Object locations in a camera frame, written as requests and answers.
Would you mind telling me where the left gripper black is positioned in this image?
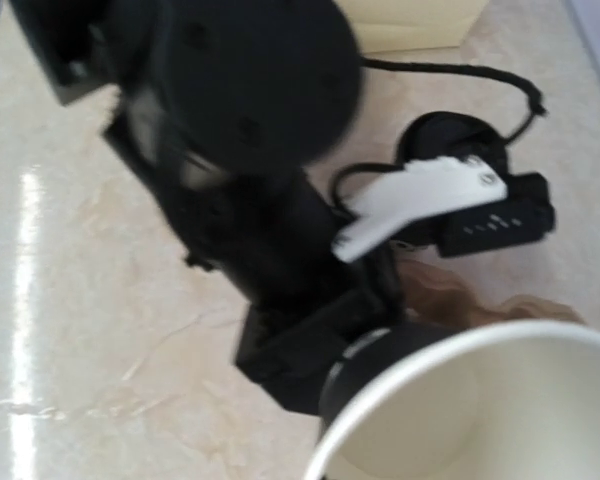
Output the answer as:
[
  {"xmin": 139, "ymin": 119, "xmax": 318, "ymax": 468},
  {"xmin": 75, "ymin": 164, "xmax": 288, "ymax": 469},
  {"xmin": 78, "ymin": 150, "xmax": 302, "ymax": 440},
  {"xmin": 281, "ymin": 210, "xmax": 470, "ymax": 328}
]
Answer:
[{"xmin": 234, "ymin": 249, "xmax": 405, "ymax": 415}]

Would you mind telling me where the stack of black lids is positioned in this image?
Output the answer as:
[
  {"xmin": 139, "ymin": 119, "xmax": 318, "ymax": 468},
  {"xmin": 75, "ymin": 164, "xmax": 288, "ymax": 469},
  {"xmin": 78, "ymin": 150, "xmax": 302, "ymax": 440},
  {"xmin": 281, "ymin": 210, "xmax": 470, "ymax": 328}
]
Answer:
[{"xmin": 394, "ymin": 111, "xmax": 509, "ymax": 175}]

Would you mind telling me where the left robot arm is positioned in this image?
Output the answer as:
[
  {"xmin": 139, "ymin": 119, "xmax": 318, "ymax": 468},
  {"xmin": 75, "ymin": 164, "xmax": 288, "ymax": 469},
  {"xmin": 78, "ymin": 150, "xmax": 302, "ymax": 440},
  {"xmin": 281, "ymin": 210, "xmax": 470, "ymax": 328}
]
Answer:
[{"xmin": 12, "ymin": 1, "xmax": 403, "ymax": 415}]

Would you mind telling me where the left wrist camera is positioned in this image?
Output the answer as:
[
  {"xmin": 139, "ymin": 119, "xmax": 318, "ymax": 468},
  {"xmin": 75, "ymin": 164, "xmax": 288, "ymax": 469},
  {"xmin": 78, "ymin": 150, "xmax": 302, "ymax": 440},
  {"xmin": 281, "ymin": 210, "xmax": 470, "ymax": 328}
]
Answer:
[{"xmin": 330, "ymin": 155, "xmax": 556, "ymax": 263}]

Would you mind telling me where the beige paper bag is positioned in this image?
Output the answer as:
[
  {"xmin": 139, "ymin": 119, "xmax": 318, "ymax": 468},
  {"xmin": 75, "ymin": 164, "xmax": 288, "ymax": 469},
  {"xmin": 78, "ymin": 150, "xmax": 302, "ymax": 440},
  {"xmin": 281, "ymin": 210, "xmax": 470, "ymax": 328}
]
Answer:
[{"xmin": 336, "ymin": 0, "xmax": 488, "ymax": 54}]

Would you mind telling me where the brown pulp cup carrier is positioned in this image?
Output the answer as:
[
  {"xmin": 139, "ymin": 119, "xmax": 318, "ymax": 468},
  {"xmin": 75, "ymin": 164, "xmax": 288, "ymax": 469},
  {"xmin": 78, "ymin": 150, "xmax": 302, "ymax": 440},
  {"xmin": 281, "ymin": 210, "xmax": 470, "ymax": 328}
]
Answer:
[{"xmin": 398, "ymin": 260, "xmax": 585, "ymax": 329}]

